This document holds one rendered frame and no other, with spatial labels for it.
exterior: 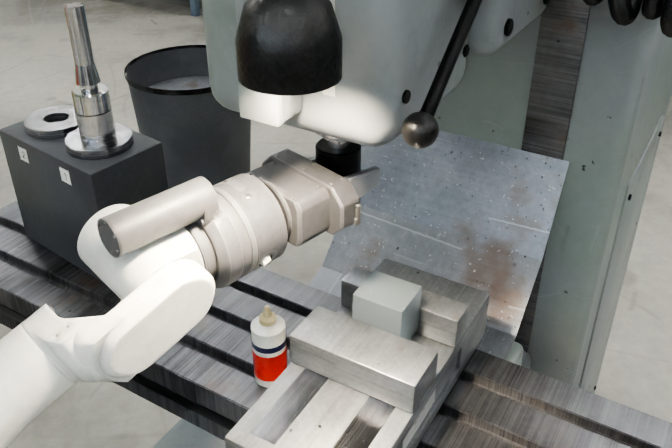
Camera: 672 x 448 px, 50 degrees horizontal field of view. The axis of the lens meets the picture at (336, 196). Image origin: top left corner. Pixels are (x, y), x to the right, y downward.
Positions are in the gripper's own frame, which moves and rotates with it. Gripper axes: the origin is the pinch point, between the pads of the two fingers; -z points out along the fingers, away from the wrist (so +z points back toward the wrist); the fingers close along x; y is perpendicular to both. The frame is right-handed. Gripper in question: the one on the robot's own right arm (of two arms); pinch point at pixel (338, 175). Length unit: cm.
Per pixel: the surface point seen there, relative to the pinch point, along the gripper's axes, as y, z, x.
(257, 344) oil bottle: 20.0, 9.4, 3.6
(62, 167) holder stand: 9.6, 13.2, 38.9
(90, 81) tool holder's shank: -1.3, 7.5, 38.1
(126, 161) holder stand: 8.9, 6.8, 33.3
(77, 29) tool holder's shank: -8.1, 7.7, 38.6
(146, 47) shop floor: 130, -185, 364
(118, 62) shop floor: 129, -157, 352
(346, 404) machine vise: 19.5, 8.8, -10.1
